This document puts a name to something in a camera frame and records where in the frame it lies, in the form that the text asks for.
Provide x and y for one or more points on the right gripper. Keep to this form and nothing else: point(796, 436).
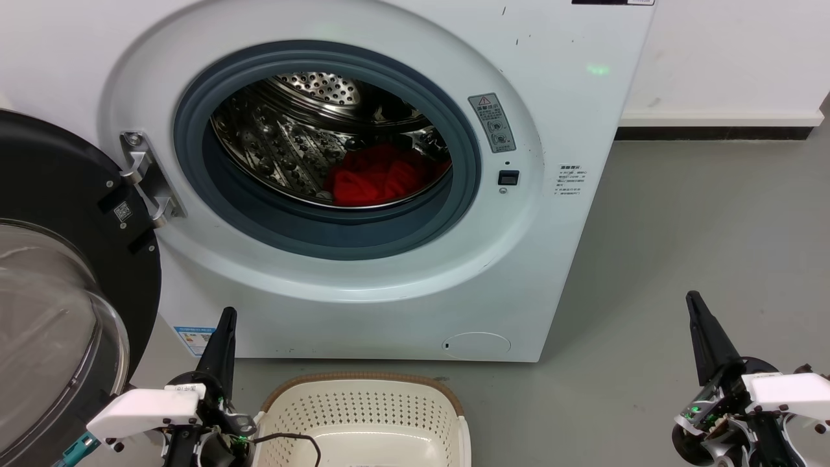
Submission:
point(713, 415)

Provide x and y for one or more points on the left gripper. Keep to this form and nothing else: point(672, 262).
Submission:
point(217, 431)

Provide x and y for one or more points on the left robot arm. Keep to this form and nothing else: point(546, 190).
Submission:
point(76, 451)

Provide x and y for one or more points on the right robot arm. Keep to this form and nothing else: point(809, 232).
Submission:
point(788, 447)

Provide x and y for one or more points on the cream perforated laundry basket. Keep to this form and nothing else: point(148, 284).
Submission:
point(363, 415)

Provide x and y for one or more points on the washing machine door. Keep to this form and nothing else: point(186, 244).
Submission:
point(58, 272)

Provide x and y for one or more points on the stainless steel washing machine drum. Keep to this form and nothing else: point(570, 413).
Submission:
point(285, 136)

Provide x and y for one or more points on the red cloth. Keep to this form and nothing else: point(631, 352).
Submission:
point(379, 176)

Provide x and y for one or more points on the blue energy label sticker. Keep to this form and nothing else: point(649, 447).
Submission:
point(194, 338)

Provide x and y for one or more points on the grey rubber door gasket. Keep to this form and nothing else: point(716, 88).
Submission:
point(337, 233)

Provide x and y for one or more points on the white QR code sticker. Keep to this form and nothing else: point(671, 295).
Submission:
point(122, 211)

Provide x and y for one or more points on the silver metal door hinge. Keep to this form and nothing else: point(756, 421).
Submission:
point(148, 178)

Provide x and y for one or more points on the small white text label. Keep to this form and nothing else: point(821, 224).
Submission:
point(570, 179)

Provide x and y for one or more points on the white and black baseboard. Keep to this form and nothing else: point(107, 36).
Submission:
point(716, 123)

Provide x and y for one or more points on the round white filter cover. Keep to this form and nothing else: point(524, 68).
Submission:
point(476, 346)

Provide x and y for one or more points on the black door latch slot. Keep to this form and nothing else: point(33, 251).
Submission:
point(508, 177)

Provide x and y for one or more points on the white front-load washing machine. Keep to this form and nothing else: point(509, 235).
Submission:
point(570, 97)

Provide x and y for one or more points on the grey warning sticker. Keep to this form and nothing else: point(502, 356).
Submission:
point(492, 122)

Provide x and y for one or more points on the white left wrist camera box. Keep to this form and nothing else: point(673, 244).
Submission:
point(146, 410)

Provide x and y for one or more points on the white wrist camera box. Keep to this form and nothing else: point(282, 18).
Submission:
point(146, 410)
point(791, 395)

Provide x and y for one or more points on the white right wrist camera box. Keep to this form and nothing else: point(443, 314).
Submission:
point(791, 395)

